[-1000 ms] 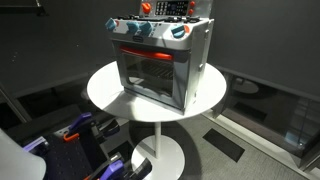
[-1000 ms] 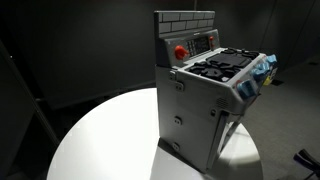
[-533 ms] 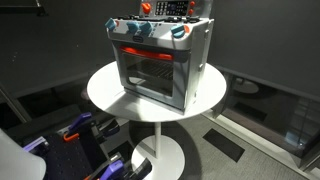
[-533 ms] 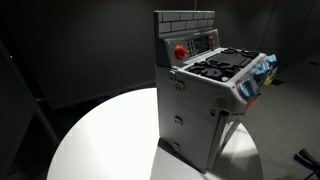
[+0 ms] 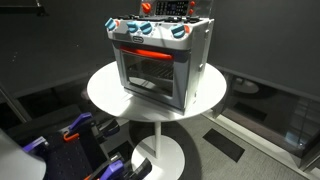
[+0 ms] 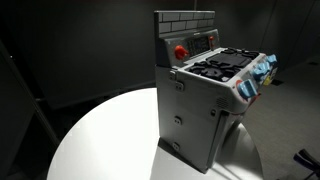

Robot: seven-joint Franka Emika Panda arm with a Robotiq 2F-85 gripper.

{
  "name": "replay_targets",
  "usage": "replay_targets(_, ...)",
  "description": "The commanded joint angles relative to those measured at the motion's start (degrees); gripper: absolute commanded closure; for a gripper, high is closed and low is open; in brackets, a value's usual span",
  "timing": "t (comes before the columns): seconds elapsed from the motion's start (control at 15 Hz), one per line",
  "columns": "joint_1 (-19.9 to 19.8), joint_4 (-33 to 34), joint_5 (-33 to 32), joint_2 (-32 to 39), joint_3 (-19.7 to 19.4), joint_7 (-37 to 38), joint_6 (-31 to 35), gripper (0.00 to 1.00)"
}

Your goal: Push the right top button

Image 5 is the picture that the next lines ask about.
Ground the gray toy kitchen oven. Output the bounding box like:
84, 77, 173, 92
104, 0, 215, 116

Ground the blue toy stove knob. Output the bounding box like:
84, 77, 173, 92
104, 17, 118, 32
126, 20, 140, 34
170, 24, 187, 39
139, 21, 154, 36

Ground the black toy burner grate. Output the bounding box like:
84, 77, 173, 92
118, 13, 158, 21
164, 15, 201, 24

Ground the black toy keypad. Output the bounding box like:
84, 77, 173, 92
155, 0, 190, 17

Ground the orange timer knob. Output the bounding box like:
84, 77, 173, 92
141, 2, 152, 14

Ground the purple black bar clamp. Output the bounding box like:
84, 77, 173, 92
83, 157, 153, 180
62, 112, 121, 143
21, 136, 48, 155

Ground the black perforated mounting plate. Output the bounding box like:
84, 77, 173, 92
6, 113, 111, 180

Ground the black overhead bar fixture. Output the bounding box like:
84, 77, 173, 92
0, 0, 48, 16

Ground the orange oven door handle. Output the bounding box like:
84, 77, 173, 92
119, 45, 175, 61

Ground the round white pedestal table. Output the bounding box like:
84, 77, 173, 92
86, 60, 228, 180

